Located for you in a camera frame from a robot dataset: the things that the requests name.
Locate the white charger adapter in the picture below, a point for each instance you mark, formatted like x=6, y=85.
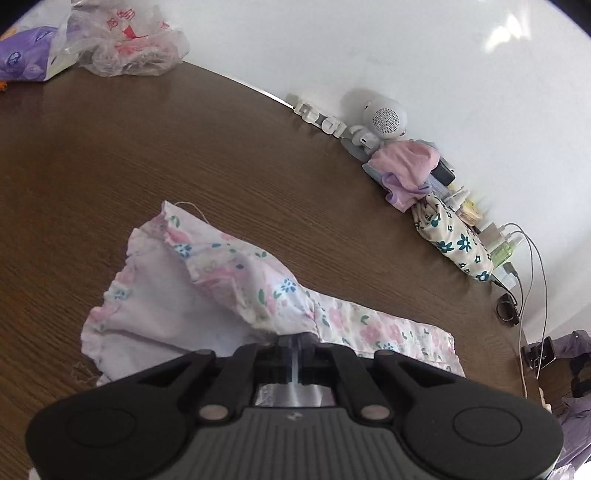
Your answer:
x=492, y=236

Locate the purple cloth on chair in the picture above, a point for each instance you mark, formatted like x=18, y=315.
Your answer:
x=575, y=418

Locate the white letter ornament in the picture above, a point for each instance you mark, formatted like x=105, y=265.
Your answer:
x=318, y=117

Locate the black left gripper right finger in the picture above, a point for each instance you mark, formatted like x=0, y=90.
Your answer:
x=449, y=426

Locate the pink purple folded cloth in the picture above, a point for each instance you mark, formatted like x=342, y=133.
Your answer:
x=402, y=168

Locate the white teal floral folded cloth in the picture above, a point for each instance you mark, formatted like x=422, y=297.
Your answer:
x=440, y=226

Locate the green spray bottle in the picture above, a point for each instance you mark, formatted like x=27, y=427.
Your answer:
x=502, y=253

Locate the white round robot speaker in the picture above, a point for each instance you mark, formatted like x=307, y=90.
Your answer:
x=372, y=121

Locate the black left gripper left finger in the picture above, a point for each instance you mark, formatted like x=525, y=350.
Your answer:
x=139, y=426

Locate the black phone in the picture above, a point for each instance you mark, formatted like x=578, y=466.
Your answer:
x=539, y=355

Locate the crumpled plastic bag red print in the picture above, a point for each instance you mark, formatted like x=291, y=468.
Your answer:
x=115, y=38

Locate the purple tissue pack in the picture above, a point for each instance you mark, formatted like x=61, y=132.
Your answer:
x=34, y=55

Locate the pink floral child garment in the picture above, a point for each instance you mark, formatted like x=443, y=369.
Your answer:
x=186, y=286

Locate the black watch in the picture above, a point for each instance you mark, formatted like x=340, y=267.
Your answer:
x=507, y=310

